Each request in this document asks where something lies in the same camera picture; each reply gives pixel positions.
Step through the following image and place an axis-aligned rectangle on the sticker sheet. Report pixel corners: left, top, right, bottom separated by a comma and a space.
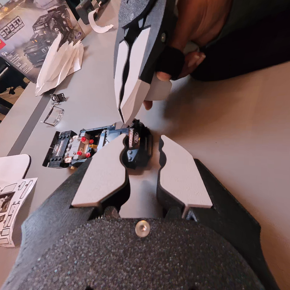
0, 178, 37, 248

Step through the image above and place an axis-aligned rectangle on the person's right hand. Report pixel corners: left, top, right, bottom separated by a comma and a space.
143, 0, 227, 110

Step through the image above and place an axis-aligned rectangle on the black object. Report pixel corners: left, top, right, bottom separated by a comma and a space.
66, 0, 110, 25

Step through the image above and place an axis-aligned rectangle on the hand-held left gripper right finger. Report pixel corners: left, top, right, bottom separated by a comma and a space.
156, 135, 213, 219

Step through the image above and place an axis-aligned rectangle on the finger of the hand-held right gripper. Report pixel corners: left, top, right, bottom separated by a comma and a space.
120, 27, 151, 125
114, 41, 132, 111

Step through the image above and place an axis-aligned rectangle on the white booklet stand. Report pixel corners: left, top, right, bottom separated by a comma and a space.
0, 154, 31, 184

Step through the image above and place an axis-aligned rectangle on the small black lego part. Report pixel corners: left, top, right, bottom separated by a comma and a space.
50, 92, 66, 103

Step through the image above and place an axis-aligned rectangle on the lego set box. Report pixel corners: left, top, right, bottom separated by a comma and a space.
0, 0, 86, 83

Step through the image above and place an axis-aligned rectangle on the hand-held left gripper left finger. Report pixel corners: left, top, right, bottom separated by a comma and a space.
71, 134, 132, 209

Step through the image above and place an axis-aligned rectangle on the black lego car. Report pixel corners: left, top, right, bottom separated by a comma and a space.
42, 119, 153, 171

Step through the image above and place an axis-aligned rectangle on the clear lego windshield piece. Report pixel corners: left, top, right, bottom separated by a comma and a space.
42, 105, 65, 127

